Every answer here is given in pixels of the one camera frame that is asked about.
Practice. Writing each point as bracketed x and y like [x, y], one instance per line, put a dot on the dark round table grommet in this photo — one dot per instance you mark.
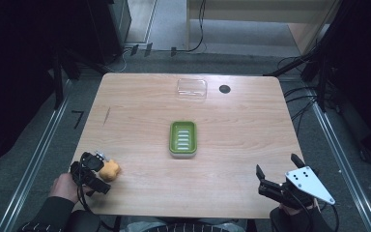
[224, 89]

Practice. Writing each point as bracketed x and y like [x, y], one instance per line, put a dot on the person's right hand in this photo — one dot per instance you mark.
[294, 211]

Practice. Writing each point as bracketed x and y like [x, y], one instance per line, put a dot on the black cabinet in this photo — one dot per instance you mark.
[109, 29]

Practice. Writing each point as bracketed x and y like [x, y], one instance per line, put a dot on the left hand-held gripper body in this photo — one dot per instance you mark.
[88, 167]

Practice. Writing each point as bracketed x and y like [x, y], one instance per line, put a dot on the green soap dish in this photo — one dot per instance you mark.
[183, 139]

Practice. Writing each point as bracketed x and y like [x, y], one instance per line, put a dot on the person's left hand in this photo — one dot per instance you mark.
[65, 188]

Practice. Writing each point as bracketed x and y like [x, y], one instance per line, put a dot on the light wooden furniture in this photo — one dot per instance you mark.
[264, 13]

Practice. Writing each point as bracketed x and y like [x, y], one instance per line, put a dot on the metal floor rail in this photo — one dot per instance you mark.
[344, 161]
[35, 154]

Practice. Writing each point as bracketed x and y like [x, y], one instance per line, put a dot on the black metal stand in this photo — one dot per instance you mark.
[59, 77]
[319, 58]

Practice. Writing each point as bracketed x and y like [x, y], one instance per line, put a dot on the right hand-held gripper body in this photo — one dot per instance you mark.
[304, 187]

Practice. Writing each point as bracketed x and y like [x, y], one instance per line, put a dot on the clear plastic lid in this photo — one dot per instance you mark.
[192, 88]

